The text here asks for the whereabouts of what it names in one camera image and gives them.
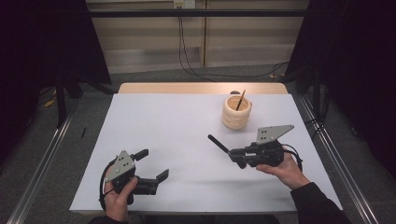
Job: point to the cream ridged holder cup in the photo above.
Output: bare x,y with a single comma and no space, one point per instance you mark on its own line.
236,119

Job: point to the black makeup brush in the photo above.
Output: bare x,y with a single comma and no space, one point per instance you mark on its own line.
218,143

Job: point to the metal floor rail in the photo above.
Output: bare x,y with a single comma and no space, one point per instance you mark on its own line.
40,168
336,155

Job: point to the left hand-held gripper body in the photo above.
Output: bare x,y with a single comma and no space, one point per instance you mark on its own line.
124,174

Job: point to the black metal stand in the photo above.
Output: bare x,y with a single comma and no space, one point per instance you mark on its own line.
60,102
317,93

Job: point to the person's right hand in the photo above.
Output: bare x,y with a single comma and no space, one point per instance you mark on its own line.
286,174

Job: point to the black pencil with orange end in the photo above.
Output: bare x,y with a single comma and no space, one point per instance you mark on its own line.
240,101

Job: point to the black horizontal bar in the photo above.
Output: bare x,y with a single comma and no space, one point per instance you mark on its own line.
186,13

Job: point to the small dark round object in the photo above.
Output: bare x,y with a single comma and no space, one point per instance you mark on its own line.
234,92

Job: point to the black curtain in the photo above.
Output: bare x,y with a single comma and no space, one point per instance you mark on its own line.
358,62
37,62

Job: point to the person's left hand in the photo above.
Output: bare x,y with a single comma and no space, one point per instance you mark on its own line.
118,202

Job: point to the white table sheet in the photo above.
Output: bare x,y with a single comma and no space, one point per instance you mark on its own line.
155,124

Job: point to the person's dark clothing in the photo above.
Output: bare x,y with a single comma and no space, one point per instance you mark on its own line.
202,219

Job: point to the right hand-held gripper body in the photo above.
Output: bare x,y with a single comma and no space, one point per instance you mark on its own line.
267,152

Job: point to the wall power outlet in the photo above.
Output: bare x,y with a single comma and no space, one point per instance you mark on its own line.
184,3

